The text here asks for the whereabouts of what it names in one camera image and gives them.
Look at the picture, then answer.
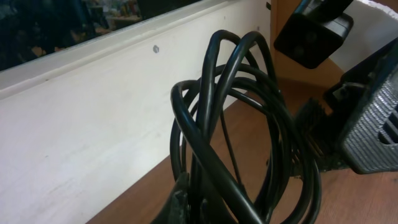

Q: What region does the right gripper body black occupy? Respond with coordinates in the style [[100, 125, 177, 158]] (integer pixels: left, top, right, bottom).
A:
[[324, 39, 397, 174]]

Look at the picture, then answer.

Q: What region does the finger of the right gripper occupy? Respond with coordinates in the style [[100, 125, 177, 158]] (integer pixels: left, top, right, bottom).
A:
[[294, 98, 345, 172]]

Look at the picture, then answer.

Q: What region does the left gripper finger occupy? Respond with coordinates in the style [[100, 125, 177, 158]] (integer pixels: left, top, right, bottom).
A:
[[151, 172, 224, 224]]

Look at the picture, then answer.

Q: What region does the thick black cable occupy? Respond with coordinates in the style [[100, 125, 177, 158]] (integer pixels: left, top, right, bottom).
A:
[[169, 29, 323, 224]]

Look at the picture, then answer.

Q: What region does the thin black usb cable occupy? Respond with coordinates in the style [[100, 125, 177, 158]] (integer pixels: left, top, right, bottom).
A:
[[182, 90, 249, 194]]

